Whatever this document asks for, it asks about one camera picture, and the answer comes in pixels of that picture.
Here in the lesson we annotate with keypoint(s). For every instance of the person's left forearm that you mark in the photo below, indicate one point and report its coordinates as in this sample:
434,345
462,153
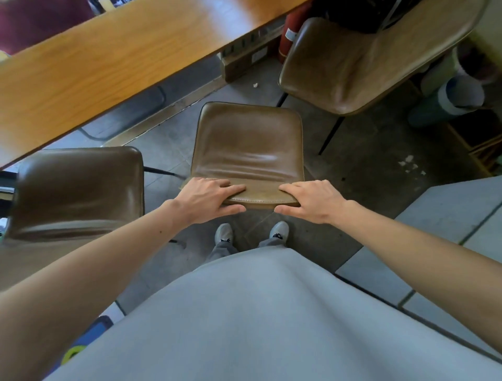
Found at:
90,274

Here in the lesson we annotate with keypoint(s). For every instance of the person's right thumb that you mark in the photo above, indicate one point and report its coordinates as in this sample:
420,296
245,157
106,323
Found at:
288,210

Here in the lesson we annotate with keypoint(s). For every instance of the wooden shelf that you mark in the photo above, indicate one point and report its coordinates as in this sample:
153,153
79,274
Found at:
478,145

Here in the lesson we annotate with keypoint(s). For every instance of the grey shoe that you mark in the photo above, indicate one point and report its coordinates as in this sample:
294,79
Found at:
279,230
224,233

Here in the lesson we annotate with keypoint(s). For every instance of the person's left middle finger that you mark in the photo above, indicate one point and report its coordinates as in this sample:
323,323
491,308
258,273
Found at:
217,182

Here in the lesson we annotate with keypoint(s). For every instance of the large tan leather chair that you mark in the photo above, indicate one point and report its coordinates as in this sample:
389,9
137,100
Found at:
353,66

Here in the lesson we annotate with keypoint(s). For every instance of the brown power strip box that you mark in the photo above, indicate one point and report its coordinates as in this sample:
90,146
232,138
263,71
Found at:
243,59

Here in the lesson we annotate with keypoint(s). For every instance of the dark red seat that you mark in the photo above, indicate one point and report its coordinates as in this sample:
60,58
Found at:
35,19

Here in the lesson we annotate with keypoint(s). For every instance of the grey left shoe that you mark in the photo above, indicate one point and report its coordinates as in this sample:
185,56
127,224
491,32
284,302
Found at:
224,233

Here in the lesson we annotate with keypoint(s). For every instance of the pale green cylinder container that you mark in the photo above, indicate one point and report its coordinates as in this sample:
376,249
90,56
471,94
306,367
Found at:
439,72

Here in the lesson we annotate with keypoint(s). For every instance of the grey right shoe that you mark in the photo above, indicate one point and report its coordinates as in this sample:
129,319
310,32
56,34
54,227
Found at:
279,230

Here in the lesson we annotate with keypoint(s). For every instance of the wooden table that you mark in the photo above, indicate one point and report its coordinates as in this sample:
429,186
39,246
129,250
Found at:
98,66

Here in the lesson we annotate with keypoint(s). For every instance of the person's right middle finger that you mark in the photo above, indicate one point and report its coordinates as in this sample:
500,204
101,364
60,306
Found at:
315,182

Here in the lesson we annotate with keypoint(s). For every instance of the blue and yellow object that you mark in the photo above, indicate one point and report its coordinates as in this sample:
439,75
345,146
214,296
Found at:
92,335

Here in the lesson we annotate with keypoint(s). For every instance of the dark brown leather chair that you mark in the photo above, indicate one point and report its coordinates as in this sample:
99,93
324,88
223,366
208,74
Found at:
78,188

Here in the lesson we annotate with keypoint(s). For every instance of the grey trousers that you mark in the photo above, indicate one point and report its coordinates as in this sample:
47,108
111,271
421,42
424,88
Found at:
221,251

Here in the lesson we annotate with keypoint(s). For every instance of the person's right hand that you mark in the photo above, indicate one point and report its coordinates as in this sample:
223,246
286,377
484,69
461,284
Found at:
317,202

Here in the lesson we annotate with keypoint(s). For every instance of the person's right forearm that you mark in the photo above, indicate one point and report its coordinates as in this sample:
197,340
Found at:
423,255

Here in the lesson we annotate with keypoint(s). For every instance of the red fire extinguisher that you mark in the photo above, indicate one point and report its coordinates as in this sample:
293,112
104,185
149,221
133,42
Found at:
292,31

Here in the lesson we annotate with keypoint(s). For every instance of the grey shirt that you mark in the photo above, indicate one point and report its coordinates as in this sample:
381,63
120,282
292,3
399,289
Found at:
274,322

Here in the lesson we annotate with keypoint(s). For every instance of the blue and white container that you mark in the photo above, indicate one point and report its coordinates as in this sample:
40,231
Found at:
451,100

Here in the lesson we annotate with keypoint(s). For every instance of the white paper scraps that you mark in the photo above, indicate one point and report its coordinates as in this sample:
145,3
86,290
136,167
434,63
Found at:
408,159

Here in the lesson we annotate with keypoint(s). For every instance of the person's left hand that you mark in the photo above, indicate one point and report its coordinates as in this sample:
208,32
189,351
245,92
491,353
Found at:
200,200

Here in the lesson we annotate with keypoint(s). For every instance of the person's left thumb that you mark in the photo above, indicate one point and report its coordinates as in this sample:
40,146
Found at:
231,210

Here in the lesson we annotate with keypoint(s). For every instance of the olive brown leather chair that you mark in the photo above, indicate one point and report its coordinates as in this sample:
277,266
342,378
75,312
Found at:
247,145

